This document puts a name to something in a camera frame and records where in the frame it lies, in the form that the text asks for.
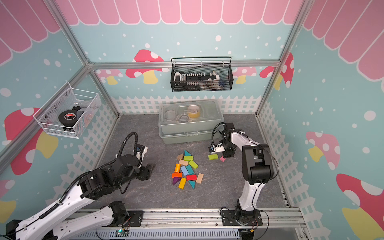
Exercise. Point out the black wire mesh basket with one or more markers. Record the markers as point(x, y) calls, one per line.
point(221, 65)

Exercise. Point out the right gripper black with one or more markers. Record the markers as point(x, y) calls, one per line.
point(228, 154)

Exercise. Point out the black tape roll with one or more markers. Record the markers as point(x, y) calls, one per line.
point(68, 118)

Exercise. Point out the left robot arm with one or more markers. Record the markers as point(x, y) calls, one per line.
point(52, 223)

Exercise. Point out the white black tool in basket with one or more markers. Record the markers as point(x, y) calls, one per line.
point(196, 80)

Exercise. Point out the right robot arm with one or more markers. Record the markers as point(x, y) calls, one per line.
point(257, 170)

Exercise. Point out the orange yellow supermarket block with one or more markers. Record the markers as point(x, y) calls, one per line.
point(177, 168)

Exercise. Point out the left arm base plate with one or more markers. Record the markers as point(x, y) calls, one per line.
point(133, 219)

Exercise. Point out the teal triangle block top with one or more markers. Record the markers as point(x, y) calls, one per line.
point(187, 153)

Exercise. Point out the green block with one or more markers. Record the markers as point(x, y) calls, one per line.
point(188, 158)
point(213, 157)
point(193, 164)

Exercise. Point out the teal rectangular block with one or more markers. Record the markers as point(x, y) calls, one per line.
point(190, 170)

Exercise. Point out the translucent plastic storage box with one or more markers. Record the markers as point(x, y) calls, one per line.
point(189, 121)

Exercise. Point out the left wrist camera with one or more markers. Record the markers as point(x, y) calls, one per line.
point(141, 151)

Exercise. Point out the green lit circuit board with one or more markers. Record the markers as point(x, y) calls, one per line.
point(121, 233)

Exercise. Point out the tan rectangular block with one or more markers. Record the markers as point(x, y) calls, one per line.
point(183, 163)

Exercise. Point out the white wire basket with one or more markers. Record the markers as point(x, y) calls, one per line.
point(85, 102)

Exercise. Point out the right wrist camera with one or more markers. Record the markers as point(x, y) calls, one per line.
point(216, 149)

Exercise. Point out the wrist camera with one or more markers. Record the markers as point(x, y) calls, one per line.
point(216, 149)
point(141, 151)

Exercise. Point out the red block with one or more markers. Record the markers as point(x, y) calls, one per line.
point(191, 177)

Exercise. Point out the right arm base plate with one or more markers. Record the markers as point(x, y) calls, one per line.
point(239, 217)

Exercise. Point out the teal triangle block bottom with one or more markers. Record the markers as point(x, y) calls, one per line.
point(193, 184)

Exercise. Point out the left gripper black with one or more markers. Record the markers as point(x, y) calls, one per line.
point(146, 172)

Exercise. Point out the light blue block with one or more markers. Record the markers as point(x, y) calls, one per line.
point(184, 171)

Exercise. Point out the teal triangle block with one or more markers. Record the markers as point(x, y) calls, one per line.
point(193, 184)
point(187, 153)

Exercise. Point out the purple triangle block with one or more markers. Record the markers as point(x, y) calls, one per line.
point(176, 180)

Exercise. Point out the green block top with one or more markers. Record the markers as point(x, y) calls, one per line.
point(188, 158)

